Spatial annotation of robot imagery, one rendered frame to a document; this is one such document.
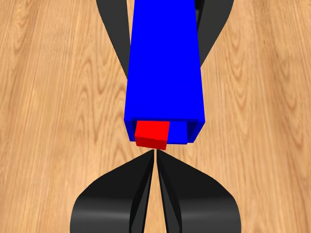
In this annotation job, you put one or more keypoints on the blue hollow socket block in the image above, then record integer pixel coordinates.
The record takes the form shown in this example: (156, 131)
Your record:
(165, 72)

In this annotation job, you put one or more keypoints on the thin red peg bar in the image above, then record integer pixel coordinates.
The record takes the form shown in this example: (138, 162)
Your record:
(151, 132)

